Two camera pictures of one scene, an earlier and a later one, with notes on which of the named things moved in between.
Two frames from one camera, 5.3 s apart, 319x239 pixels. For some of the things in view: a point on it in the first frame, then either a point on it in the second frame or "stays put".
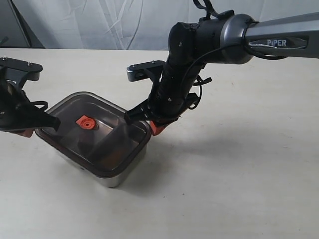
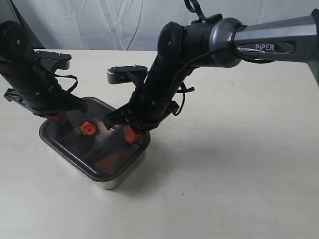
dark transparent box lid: x=94 y=133 stays put
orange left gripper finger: x=26 y=133 -> x=58 y=117
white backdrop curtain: x=135 y=24 stays put
